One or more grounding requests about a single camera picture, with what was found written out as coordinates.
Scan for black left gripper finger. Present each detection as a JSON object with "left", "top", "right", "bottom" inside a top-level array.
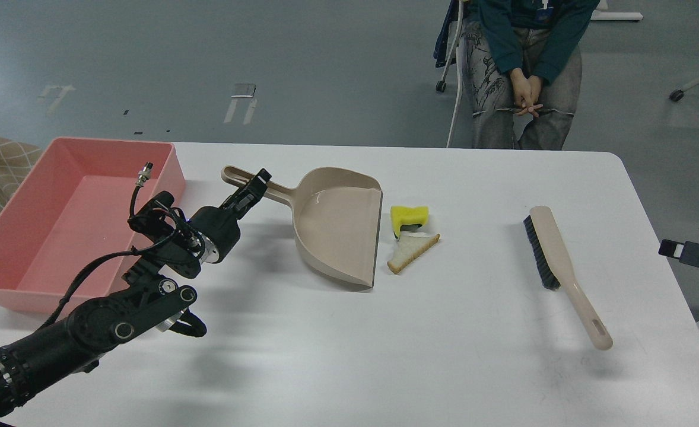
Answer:
[
  {"left": 249, "top": 168, "right": 272, "bottom": 196},
  {"left": 220, "top": 186, "right": 256, "bottom": 221}
]

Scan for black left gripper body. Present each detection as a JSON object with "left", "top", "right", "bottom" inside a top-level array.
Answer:
[{"left": 190, "top": 206, "right": 241, "bottom": 264}]

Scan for beige plastic dustpan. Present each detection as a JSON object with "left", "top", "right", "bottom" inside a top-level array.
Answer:
[{"left": 220, "top": 165, "right": 383, "bottom": 289}]

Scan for yellow sponge piece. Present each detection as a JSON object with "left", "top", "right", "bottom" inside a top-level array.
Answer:
[{"left": 390, "top": 205, "right": 429, "bottom": 240}]

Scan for beige hand brush black bristles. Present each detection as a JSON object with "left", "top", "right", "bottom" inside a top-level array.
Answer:
[{"left": 523, "top": 206, "right": 614, "bottom": 350}]

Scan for toast bread slice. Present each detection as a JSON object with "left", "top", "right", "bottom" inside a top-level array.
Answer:
[{"left": 387, "top": 232, "right": 441, "bottom": 274}]

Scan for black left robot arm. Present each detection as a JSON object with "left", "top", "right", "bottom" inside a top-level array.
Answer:
[{"left": 0, "top": 163, "right": 271, "bottom": 425}]

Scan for pink plastic bin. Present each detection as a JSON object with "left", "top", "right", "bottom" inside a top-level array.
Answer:
[{"left": 0, "top": 138, "right": 186, "bottom": 314}]

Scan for grey floor socket plate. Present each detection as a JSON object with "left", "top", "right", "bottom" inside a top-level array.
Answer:
[{"left": 231, "top": 82, "right": 257, "bottom": 99}]

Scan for white office chair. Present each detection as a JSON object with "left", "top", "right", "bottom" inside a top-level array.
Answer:
[{"left": 433, "top": 1, "right": 469, "bottom": 148}]

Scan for white chair base leg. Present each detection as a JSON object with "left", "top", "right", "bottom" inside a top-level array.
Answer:
[{"left": 591, "top": 10, "right": 644, "bottom": 22}]

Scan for seated person in teal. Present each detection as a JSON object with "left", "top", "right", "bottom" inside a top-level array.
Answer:
[{"left": 463, "top": 1, "right": 598, "bottom": 151}]

